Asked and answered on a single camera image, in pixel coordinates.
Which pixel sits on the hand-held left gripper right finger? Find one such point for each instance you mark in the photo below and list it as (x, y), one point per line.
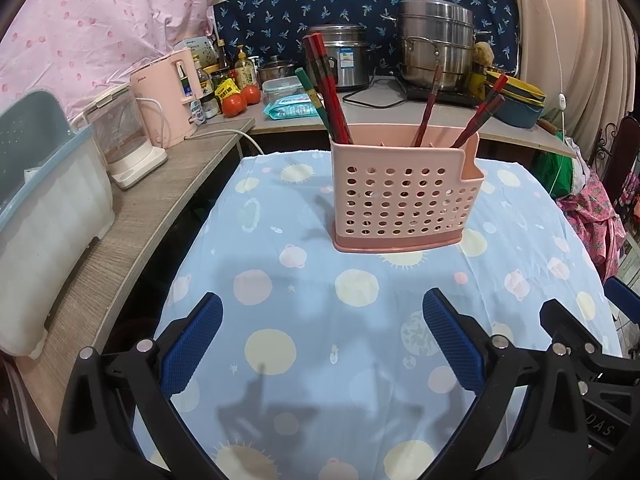
(450, 340)

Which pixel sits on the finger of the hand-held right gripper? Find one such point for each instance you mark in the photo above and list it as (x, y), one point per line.
(565, 322)
(625, 297)

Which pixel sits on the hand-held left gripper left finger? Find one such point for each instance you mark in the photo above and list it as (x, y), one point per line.
(192, 345)

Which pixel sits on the pink perforated utensil basket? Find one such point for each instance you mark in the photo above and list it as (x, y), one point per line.
(400, 195)

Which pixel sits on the green chopstick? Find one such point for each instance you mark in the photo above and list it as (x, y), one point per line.
(312, 97)

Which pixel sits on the dark red speckled chopstick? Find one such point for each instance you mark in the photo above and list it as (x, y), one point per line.
(314, 60)

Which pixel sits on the pink floral cloth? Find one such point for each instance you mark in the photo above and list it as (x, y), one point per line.
(595, 220)

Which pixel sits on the blue printed tablecloth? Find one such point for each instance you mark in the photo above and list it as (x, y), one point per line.
(300, 310)

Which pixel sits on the green cloth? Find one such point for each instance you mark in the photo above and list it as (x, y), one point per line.
(550, 175)

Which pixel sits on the dark metal chair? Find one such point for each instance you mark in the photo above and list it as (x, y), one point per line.
(627, 140)

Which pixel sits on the white dish box grey lid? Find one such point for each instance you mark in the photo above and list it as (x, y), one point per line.
(50, 240)

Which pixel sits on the clear appliance with white base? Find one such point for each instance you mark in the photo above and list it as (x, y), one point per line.
(125, 160)

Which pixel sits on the blue container with yellow lid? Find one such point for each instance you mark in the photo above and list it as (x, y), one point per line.
(515, 112)

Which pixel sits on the small glass jar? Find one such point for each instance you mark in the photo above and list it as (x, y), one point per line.
(210, 106)

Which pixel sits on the pink electric kettle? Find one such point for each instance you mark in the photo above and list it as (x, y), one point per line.
(160, 105)

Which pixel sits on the red tomato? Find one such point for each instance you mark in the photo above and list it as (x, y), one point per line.
(234, 105)
(251, 94)

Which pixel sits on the black induction cooker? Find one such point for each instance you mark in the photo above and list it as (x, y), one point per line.
(450, 96)

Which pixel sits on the yellow tin can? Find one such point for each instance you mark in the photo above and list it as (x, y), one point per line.
(477, 85)

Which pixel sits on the blue wet wipes packet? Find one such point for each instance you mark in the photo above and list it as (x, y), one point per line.
(287, 107)

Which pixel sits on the yellow snack packet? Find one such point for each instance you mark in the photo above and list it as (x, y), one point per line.
(226, 89)

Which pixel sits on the small sauce bottle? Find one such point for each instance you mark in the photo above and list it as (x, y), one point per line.
(203, 80)

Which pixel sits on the beige curtain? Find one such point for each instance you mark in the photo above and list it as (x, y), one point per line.
(575, 35)

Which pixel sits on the clear food container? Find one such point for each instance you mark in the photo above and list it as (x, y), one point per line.
(282, 89)

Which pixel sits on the brown sponge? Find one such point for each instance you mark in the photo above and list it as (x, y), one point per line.
(482, 55)

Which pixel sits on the small steel pot with lid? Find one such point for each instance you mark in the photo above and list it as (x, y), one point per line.
(275, 70)

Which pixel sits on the dark glass bottle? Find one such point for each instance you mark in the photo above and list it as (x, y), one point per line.
(222, 55)

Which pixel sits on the white printed carton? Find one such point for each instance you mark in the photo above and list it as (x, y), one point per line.
(200, 49)

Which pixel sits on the steel rice cooker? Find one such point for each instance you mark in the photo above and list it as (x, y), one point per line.
(350, 60)

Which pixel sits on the steel steamer pot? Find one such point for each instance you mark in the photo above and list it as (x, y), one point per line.
(435, 35)

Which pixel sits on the pink dotted cloth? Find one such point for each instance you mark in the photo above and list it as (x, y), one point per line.
(100, 20)

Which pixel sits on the navy printed cloth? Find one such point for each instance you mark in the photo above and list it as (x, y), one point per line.
(280, 10)

